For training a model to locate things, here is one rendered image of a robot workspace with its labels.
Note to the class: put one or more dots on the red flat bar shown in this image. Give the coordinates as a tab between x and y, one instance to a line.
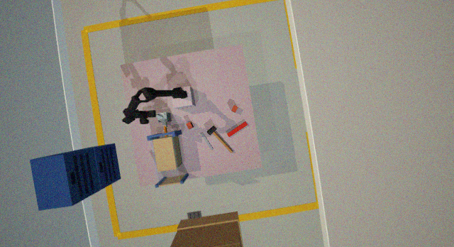
237	129

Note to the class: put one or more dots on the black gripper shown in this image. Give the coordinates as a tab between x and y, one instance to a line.
148	113

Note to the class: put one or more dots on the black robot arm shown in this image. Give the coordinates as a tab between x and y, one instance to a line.
132	112

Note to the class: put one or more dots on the wooden-handled mallet with black head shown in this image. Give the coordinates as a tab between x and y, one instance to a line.
212	131

